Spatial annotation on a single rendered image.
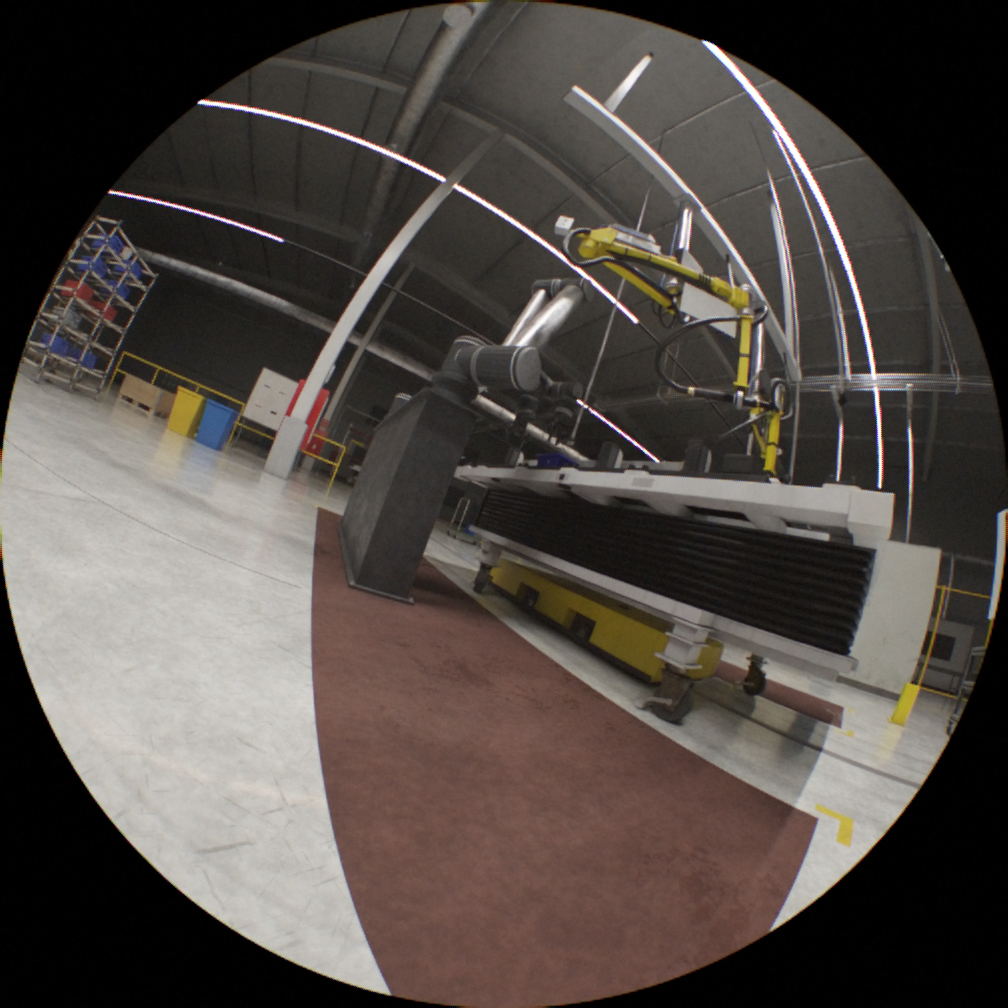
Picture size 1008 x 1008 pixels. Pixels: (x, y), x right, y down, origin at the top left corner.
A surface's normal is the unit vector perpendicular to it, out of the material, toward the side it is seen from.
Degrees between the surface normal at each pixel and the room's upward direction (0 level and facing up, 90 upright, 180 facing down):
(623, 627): 90
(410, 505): 90
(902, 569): 90
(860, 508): 90
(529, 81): 175
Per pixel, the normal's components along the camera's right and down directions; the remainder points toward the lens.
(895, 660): -0.80, -0.35
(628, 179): -0.41, 0.90
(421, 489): 0.47, 0.10
